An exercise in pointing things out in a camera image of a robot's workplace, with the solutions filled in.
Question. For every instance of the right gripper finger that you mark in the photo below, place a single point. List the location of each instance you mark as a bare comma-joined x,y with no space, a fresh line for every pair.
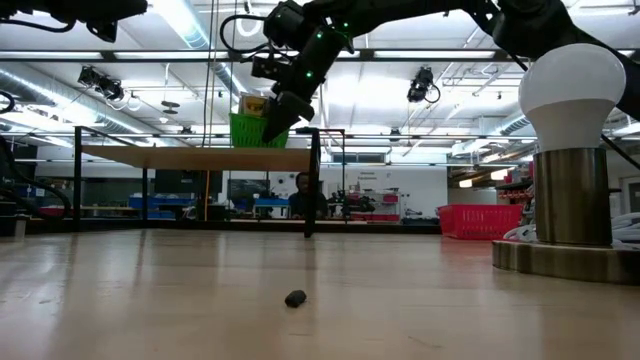
285,117

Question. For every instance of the yellow Crayola crayon box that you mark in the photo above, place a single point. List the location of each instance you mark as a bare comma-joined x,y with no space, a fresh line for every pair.
252,105

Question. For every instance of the green plastic basket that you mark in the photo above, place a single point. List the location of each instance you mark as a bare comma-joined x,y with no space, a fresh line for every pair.
247,131

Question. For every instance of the red plastic basket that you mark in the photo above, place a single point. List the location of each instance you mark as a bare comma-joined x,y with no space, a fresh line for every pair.
480,220

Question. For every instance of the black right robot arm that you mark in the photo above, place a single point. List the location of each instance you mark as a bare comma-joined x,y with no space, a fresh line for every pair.
450,12

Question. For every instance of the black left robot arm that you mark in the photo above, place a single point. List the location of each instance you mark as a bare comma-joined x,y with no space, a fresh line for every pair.
75,10

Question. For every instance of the person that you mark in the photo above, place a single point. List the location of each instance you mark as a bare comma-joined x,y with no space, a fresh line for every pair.
302,200

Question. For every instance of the blue storage bins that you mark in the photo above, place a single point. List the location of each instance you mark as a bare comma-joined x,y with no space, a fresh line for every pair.
160,202

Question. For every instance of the small black lump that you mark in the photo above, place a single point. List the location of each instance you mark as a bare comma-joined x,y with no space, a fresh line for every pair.
295,299

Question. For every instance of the wooden shelf riser black frame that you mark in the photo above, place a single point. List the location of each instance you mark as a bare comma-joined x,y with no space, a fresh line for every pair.
200,159

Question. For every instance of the black aluminium rig frame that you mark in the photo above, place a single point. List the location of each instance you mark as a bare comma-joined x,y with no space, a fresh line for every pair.
150,54

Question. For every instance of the silver ventilation duct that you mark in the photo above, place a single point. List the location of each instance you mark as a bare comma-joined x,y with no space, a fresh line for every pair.
30,85

